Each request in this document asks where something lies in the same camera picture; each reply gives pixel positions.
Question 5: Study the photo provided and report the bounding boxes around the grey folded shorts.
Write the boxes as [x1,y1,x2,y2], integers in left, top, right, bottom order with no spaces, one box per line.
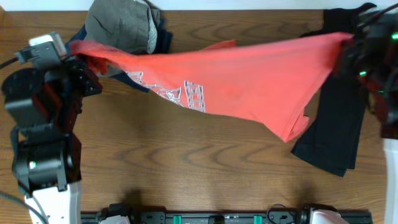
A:
[84,0,161,77]

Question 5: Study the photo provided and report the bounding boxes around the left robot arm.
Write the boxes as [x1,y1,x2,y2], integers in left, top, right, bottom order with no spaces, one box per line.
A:
[2,60,103,223]

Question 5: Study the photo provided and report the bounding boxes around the black garment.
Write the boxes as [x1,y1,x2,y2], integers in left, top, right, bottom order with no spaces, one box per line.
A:
[291,2,377,177]

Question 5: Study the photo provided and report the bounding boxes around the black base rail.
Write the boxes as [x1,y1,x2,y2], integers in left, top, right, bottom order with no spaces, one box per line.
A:
[81,211,373,224]

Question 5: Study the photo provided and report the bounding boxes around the navy folded garment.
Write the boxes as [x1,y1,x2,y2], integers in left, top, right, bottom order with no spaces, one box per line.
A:
[65,19,173,93]

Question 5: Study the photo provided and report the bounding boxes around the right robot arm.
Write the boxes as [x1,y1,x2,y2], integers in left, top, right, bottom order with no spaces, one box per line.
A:
[335,12,397,223]

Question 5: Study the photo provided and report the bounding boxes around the red orange t-shirt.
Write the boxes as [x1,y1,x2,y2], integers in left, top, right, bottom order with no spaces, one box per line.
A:
[70,32,350,142]

